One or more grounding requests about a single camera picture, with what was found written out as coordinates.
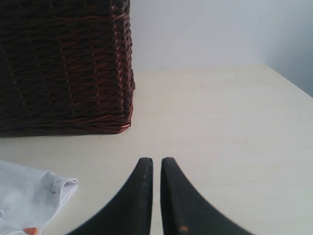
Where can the white t-shirt red lettering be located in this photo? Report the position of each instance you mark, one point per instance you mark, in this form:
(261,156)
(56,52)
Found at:
(30,198)

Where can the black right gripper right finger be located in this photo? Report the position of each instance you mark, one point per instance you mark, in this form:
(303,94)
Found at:
(184,211)

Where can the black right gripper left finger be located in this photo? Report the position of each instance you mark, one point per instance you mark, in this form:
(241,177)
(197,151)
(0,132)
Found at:
(130,210)

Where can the dark brown wicker basket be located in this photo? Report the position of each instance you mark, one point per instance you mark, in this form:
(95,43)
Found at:
(65,67)

